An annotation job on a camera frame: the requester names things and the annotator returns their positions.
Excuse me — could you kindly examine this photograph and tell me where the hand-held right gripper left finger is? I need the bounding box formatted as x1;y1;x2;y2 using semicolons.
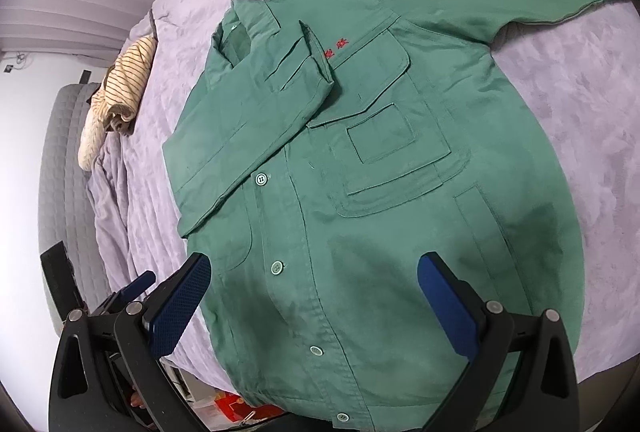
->
47;252;213;432

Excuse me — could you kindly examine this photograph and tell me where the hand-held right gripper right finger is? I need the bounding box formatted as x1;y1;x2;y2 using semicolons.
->
416;252;581;432

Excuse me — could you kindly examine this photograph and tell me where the cream striped garment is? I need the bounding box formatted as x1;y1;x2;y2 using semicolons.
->
77;36;158;171

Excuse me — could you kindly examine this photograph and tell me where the grey quilted headboard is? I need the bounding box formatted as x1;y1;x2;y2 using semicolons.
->
37;82;111;328

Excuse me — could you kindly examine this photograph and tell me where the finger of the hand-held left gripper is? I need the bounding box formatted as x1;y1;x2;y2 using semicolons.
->
90;269;157;319

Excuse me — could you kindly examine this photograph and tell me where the green work jacket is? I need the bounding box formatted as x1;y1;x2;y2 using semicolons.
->
162;0;631;428

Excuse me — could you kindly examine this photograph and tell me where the red packet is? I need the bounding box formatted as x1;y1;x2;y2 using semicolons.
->
212;404;257;429

